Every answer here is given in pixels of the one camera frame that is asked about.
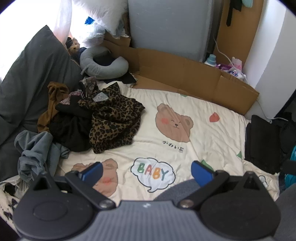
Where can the floral patterned cloth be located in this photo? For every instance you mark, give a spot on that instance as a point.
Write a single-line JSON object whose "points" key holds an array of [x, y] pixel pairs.
{"points": [[89, 84]]}

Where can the cream bear printed blanket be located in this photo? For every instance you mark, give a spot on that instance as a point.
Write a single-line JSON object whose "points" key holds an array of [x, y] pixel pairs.
{"points": [[150, 148]]}

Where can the dark grey pillow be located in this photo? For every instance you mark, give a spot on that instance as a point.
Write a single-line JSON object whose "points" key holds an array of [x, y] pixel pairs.
{"points": [[30, 76]]}

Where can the black hanging clothes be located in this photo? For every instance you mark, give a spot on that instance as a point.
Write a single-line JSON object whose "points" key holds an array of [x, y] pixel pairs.
{"points": [[232, 11]]}

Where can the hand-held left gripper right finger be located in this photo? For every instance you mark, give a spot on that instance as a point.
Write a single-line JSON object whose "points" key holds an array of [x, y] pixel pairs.
{"points": [[201, 173]]}

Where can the black and white cloth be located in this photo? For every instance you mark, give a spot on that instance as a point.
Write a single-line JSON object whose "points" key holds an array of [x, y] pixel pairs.
{"points": [[9, 197]]}

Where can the teal hanging item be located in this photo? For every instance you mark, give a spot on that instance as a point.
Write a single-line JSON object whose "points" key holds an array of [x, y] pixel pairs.
{"points": [[247, 2]]}

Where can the blue plastic bag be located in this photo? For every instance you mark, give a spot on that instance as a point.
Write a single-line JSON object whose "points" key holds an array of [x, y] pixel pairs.
{"points": [[89, 20]]}

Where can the sheer pink curtain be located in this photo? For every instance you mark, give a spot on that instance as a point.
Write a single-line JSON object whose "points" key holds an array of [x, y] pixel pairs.
{"points": [[63, 18]]}

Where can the leopard print garment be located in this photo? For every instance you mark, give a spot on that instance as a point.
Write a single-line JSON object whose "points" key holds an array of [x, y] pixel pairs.
{"points": [[113, 120]]}

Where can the small black cloth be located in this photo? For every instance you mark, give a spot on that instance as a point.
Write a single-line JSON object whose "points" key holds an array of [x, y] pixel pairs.
{"points": [[127, 78]]}

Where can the grey-blue garment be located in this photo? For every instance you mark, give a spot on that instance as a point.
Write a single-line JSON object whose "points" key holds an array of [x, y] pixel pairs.
{"points": [[34, 150]]}

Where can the grey upright mattress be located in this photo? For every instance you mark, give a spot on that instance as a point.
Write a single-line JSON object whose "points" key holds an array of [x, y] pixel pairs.
{"points": [[171, 25]]}

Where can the teal printed cloth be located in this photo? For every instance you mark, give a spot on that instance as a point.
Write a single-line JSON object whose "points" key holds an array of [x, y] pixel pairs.
{"points": [[291, 171]]}

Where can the grey neck pillow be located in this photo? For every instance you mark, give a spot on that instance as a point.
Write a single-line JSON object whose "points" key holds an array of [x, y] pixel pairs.
{"points": [[108, 69]]}

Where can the tall brown cardboard panel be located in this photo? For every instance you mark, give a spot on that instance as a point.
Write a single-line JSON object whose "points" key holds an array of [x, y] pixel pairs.
{"points": [[242, 34]]}

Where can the purple and white packet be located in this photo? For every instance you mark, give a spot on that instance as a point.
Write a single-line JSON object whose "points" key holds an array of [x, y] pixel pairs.
{"points": [[231, 72]]}

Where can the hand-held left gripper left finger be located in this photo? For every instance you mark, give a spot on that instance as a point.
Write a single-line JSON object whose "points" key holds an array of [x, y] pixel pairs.
{"points": [[92, 172]]}

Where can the brown teddy bear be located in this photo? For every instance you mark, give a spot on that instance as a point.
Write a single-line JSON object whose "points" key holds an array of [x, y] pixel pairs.
{"points": [[74, 46]]}

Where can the black bag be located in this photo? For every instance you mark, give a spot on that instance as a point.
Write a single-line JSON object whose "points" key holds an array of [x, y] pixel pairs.
{"points": [[288, 134]]}

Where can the light blue detergent bottle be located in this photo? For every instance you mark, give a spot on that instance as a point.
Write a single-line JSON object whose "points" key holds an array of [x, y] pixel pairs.
{"points": [[211, 59]]}

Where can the black garment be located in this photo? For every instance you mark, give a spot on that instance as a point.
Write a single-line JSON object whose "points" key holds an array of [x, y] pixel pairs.
{"points": [[69, 129]]}

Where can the flat brown cardboard sheet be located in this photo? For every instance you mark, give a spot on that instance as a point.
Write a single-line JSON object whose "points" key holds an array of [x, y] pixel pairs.
{"points": [[185, 74]]}

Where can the pink plastic bag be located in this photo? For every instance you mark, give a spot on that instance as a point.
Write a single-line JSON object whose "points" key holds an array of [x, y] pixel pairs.
{"points": [[237, 63]]}

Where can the folded black clothes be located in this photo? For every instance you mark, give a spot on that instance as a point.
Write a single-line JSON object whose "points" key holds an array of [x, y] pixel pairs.
{"points": [[261, 143]]}

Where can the brown garment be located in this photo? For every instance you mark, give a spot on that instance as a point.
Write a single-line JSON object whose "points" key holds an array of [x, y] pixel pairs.
{"points": [[54, 92]]}

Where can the white pillow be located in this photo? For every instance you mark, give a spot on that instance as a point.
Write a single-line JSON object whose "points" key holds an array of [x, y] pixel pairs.
{"points": [[99, 14]]}

